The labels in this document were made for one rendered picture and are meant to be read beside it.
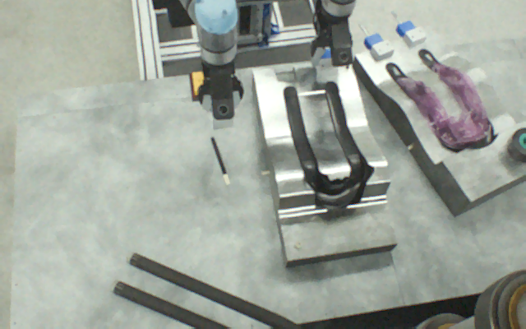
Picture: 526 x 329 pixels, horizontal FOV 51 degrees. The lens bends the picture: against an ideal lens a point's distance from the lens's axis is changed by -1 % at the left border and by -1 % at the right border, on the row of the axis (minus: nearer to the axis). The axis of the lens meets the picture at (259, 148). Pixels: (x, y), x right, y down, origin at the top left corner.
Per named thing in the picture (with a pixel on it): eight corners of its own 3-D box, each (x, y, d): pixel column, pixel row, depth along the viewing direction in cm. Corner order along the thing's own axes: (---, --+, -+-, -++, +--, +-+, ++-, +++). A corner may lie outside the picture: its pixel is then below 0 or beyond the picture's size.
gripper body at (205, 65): (233, 63, 128) (233, 30, 117) (238, 95, 124) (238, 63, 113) (200, 67, 127) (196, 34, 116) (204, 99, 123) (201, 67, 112)
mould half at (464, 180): (351, 66, 157) (358, 42, 147) (426, 35, 163) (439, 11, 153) (454, 217, 137) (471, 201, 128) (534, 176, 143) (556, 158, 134)
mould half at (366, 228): (251, 89, 152) (253, 59, 140) (343, 77, 155) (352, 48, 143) (285, 267, 130) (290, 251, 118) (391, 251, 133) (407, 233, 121)
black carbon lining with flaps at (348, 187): (279, 91, 144) (282, 70, 135) (339, 84, 145) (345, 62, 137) (306, 217, 129) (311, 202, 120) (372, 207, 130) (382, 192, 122)
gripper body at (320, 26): (340, 20, 140) (348, -13, 129) (348, 48, 136) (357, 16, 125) (311, 24, 139) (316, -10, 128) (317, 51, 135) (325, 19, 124)
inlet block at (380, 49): (350, 32, 158) (354, 20, 154) (365, 26, 160) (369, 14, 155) (375, 67, 153) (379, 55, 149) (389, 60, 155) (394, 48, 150)
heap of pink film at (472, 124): (389, 81, 148) (396, 65, 141) (443, 59, 152) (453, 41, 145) (445, 161, 138) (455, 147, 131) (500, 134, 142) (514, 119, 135)
